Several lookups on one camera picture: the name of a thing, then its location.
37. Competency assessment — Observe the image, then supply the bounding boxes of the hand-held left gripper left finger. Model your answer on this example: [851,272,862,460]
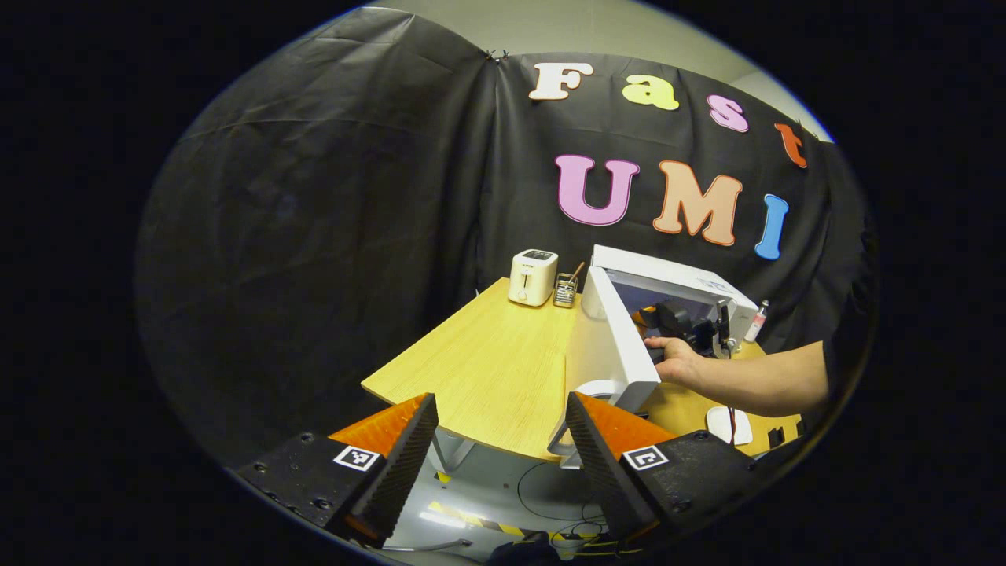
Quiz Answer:
[234,392,441,549]

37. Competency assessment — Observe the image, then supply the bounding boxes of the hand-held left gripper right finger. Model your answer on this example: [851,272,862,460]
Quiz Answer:
[564,391,761,545]

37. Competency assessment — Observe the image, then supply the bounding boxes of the white microwave oven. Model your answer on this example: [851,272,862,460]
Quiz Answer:
[548,244,760,470]

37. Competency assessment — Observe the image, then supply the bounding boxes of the white table leg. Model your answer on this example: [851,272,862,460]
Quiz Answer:
[428,428,477,473]

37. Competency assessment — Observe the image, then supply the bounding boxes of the yellow black floor tape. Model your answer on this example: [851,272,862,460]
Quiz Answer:
[427,501,529,540]

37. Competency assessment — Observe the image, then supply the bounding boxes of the white square plate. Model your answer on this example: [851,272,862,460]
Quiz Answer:
[705,406,754,447]

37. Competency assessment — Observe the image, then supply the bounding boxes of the white toaster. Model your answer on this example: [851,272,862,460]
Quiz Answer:
[508,249,559,307]

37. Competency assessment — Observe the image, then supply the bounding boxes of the black backdrop cloth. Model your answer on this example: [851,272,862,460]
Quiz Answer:
[134,6,877,472]

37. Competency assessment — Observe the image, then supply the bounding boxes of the tangled floor cables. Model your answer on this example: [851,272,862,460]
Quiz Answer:
[515,462,631,559]

